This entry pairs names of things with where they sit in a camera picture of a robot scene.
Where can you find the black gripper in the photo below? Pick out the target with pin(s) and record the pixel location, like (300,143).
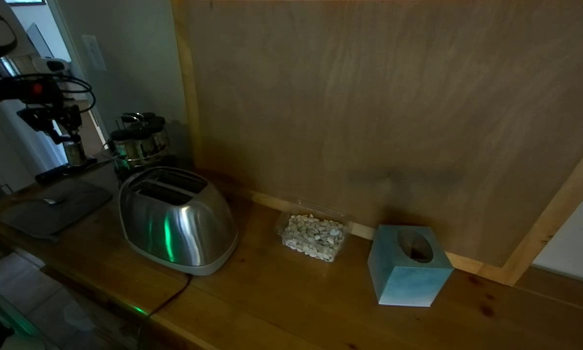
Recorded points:
(50,118)

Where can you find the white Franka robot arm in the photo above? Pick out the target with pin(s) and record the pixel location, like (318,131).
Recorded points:
(7,52)

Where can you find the silver metal spoon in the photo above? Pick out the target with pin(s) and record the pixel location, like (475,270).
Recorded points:
(52,201)

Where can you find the grey quilted pot holder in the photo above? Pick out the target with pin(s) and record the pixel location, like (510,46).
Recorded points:
(56,207)

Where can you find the silver two-slot toaster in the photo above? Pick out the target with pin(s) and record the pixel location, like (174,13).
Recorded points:
(176,225)

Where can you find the small grey crumpled object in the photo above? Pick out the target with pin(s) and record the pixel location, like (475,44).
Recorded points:
(314,238)

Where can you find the large wooden back panel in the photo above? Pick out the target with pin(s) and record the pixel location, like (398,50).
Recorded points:
(382,104)

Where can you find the blue tissue box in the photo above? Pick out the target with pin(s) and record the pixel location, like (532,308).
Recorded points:
(409,273)

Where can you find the black wrist camera orange band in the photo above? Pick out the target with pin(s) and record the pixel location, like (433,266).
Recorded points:
(23,89)

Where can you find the white wall light switch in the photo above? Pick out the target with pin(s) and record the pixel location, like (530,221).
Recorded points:
(94,52)

